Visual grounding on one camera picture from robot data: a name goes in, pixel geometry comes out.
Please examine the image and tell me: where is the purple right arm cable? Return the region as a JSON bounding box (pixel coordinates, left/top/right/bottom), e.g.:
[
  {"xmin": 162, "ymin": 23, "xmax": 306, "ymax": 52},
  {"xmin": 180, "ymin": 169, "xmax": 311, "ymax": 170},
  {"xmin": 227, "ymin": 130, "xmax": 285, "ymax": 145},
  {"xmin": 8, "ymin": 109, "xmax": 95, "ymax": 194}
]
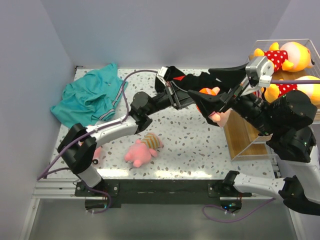
[{"xmin": 202, "ymin": 76, "xmax": 320, "ymax": 222}]

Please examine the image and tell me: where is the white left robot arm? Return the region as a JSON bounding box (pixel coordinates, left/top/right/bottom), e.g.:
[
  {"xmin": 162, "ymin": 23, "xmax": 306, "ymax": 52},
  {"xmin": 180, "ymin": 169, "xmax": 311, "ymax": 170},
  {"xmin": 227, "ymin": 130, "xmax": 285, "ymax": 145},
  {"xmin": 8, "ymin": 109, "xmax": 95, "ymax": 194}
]
[{"xmin": 57, "ymin": 76, "xmax": 201, "ymax": 196}]

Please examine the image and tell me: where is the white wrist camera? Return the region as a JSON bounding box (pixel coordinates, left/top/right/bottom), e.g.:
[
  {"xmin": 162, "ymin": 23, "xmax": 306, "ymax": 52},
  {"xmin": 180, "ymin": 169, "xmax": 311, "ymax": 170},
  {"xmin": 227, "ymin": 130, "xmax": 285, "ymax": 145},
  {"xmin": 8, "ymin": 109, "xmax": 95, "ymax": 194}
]
[
  {"xmin": 156, "ymin": 66, "xmax": 170, "ymax": 82},
  {"xmin": 245, "ymin": 56, "xmax": 274, "ymax": 88}
]

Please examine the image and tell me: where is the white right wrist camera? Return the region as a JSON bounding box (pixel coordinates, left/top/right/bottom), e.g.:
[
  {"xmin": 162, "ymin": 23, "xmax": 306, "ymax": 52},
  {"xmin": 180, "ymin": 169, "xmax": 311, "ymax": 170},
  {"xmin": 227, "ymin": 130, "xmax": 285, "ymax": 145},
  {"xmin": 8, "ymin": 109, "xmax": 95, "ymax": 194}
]
[{"xmin": 245, "ymin": 56, "xmax": 274, "ymax": 88}]

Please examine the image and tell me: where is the pink pig plush,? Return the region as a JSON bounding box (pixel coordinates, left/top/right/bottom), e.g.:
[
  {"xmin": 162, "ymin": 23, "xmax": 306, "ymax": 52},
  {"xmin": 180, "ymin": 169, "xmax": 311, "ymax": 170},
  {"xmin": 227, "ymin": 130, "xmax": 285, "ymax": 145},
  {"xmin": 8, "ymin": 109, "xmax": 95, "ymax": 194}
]
[
  {"xmin": 124, "ymin": 132, "xmax": 164, "ymax": 168},
  {"xmin": 91, "ymin": 146, "xmax": 102, "ymax": 165}
]

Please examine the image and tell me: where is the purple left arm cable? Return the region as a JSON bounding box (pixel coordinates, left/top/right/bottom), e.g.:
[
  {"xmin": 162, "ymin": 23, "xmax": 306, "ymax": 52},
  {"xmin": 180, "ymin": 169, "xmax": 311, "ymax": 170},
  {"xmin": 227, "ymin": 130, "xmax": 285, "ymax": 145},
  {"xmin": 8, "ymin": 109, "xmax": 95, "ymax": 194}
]
[{"xmin": 36, "ymin": 70, "xmax": 161, "ymax": 214}]

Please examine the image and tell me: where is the pink pig plush, centre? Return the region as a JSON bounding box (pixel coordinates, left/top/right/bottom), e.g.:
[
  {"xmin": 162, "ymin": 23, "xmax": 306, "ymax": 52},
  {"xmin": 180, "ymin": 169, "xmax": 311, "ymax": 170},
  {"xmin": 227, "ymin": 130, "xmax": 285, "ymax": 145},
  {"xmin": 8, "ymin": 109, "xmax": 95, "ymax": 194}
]
[{"xmin": 124, "ymin": 132, "xmax": 164, "ymax": 168}]

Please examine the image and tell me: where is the black printed shirt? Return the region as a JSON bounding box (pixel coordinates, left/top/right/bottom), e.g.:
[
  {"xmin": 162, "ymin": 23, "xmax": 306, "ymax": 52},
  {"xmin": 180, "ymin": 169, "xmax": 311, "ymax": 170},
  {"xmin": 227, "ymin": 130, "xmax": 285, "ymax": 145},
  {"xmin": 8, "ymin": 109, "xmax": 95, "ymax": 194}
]
[{"xmin": 167, "ymin": 66, "xmax": 223, "ymax": 94}]

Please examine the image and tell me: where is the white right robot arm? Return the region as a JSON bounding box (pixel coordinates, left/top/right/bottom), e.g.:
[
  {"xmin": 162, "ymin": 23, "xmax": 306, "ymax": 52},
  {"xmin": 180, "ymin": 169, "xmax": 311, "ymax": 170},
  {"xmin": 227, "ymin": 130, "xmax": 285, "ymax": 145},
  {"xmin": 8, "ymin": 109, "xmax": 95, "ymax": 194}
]
[{"xmin": 187, "ymin": 63, "xmax": 320, "ymax": 216}]

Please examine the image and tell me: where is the aluminium frame rail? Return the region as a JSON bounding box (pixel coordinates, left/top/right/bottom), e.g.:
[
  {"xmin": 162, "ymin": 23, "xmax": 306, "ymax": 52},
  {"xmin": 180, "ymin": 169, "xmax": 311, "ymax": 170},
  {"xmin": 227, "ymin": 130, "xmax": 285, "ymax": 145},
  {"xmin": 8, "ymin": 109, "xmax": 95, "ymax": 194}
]
[{"xmin": 25, "ymin": 179, "xmax": 297, "ymax": 240}]

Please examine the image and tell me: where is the teal striped-trim shirt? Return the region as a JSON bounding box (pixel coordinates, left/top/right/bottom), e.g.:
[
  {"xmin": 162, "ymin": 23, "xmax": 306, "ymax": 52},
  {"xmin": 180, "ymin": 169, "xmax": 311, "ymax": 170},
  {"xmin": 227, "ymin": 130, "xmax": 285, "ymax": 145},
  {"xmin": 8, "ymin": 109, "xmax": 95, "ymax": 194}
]
[{"xmin": 50, "ymin": 63, "xmax": 128, "ymax": 128}]

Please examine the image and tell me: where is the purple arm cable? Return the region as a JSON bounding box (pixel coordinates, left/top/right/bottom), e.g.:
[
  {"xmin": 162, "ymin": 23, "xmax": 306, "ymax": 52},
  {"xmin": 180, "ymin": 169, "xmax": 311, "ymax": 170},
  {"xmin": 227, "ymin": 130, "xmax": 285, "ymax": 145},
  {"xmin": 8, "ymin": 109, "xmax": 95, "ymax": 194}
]
[
  {"xmin": 36, "ymin": 70, "xmax": 161, "ymax": 214},
  {"xmin": 202, "ymin": 76, "xmax": 320, "ymax": 222}
]

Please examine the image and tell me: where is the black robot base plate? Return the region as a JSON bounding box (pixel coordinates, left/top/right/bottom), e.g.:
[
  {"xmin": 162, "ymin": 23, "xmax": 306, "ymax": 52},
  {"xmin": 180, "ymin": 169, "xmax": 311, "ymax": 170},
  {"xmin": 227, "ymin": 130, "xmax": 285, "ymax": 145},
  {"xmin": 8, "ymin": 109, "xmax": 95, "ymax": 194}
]
[{"xmin": 74, "ymin": 179, "xmax": 252, "ymax": 210}]

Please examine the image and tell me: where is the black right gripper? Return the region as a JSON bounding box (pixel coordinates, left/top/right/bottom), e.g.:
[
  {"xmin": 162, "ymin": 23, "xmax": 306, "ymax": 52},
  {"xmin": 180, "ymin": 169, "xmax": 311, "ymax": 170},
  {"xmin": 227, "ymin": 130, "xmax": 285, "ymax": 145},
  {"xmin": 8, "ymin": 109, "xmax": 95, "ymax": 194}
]
[{"xmin": 187, "ymin": 59, "xmax": 279, "ymax": 135}]

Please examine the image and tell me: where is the pink pig plush, left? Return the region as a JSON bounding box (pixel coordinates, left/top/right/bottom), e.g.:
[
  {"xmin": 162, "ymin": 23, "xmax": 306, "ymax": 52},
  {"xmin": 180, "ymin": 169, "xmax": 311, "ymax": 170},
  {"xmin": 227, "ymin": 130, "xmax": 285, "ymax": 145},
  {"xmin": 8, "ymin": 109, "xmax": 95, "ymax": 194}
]
[{"xmin": 91, "ymin": 146, "xmax": 102, "ymax": 165}]

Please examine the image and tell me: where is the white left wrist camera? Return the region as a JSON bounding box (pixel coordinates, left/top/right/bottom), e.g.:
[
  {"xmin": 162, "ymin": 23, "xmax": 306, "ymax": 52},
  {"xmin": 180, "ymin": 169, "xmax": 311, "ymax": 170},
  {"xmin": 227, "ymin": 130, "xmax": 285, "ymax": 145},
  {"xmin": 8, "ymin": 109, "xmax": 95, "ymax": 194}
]
[{"xmin": 156, "ymin": 66, "xmax": 170, "ymax": 82}]

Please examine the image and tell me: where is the black-haired doll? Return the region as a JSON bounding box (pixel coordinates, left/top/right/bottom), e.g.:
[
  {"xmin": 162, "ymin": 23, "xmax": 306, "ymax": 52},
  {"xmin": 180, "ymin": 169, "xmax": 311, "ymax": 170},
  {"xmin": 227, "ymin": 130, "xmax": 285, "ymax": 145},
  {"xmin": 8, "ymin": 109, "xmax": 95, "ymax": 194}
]
[{"xmin": 196, "ymin": 86, "xmax": 237, "ymax": 129}]

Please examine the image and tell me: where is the yellow polka-dot plush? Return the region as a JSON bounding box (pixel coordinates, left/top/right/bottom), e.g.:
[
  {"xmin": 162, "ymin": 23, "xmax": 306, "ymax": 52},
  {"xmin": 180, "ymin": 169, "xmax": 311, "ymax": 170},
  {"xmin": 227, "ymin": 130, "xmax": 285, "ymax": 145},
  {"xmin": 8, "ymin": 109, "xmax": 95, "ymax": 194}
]
[
  {"xmin": 263, "ymin": 75, "xmax": 320, "ymax": 107},
  {"xmin": 253, "ymin": 41, "xmax": 315, "ymax": 72}
]

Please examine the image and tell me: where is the white wire wooden shelf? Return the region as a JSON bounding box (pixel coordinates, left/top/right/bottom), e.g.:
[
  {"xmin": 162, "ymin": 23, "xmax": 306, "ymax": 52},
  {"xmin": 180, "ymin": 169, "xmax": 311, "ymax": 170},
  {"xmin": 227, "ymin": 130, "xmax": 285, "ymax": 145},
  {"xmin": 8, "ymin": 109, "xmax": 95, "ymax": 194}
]
[{"xmin": 224, "ymin": 38, "xmax": 320, "ymax": 161}]

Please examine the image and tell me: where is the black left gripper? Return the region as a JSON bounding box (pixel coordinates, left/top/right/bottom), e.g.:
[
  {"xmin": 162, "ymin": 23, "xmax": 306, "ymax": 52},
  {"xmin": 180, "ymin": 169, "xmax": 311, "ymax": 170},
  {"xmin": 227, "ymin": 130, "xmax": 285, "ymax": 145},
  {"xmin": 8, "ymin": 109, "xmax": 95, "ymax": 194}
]
[{"xmin": 145, "ymin": 81, "xmax": 196, "ymax": 117}]

